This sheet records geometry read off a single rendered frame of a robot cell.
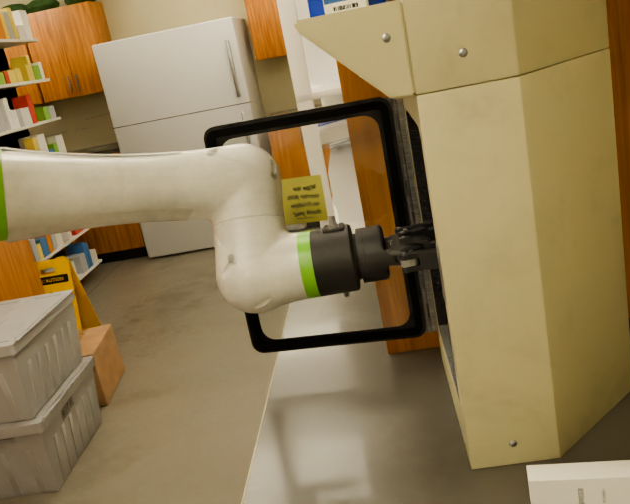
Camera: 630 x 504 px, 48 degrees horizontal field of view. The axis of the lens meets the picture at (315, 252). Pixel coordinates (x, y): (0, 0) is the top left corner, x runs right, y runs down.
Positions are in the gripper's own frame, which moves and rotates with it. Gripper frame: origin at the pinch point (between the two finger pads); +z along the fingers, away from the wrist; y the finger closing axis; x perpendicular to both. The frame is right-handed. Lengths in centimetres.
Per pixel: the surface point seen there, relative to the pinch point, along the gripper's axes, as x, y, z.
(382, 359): 26.0, 21.4, -20.5
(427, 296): 14.3, 17.8, -11.2
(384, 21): -29.1, -13.9, -12.4
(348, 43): -27.7, -13.9, -16.5
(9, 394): 74, 140, -167
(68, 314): 63, 189, -160
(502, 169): -11.4, -13.9, -2.2
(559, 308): 7.0, -11.7, 2.8
